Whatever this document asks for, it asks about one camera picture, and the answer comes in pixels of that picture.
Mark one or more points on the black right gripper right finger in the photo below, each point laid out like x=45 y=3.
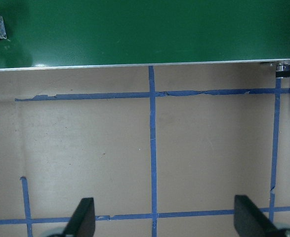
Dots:
x=249 y=221

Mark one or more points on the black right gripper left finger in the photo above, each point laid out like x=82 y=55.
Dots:
x=82 y=222

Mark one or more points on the green conveyor belt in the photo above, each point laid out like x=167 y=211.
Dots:
x=44 y=34

